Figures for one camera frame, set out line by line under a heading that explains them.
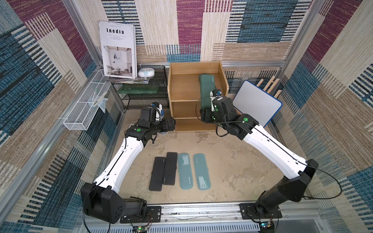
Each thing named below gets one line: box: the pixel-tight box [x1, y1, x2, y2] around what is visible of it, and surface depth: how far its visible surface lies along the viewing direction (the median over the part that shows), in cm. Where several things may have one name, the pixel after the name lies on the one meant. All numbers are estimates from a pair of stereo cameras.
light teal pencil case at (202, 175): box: [193, 153, 211, 191], surface depth 89 cm
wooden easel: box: [256, 75, 283, 99], surface depth 90 cm
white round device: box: [137, 67, 155, 78], surface depth 89 cm
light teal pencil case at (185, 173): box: [177, 152, 194, 190], surface depth 89 cm
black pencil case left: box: [148, 156, 167, 192], surface depth 87 cm
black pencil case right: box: [162, 151, 178, 186], surface depth 91 cm
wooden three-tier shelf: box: [167, 61, 230, 132], surface depth 94 cm
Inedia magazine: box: [98, 20, 138, 80], surface depth 79 cm
